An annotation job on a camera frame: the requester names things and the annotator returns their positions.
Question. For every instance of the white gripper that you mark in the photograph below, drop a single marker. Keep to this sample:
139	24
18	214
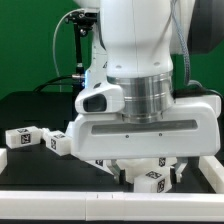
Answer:
188	129

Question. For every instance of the white square tabletop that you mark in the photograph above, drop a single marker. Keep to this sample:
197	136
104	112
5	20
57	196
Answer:
135	167

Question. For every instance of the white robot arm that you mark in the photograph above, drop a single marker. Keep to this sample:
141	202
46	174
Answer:
130	117

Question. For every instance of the white right fence rail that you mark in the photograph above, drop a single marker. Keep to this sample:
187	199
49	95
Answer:
213	171

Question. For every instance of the white fence rail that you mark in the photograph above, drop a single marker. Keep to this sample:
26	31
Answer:
3	159
213	171
111	206

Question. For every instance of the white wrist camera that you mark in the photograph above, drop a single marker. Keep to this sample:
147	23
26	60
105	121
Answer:
106	98

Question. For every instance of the white front fence rail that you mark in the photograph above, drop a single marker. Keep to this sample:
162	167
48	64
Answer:
111	206

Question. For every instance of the white left fence rail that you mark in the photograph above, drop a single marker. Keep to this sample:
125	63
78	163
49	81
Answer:
3	159

